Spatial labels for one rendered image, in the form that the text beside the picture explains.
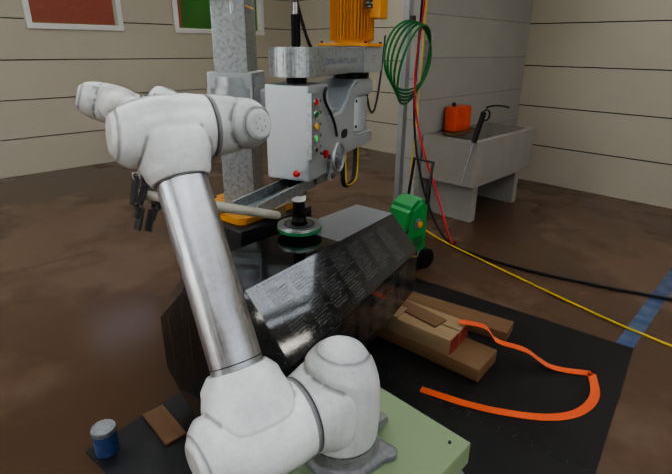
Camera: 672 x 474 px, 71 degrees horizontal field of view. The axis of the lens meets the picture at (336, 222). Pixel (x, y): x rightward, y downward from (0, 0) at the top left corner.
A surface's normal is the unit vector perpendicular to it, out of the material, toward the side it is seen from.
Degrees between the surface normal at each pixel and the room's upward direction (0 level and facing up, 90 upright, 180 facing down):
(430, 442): 0
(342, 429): 90
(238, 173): 90
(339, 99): 40
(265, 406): 54
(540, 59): 90
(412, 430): 0
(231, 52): 90
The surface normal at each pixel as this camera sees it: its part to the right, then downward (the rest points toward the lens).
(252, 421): 0.41, -0.32
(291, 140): -0.39, 0.32
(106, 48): 0.71, 0.26
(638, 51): -0.70, 0.24
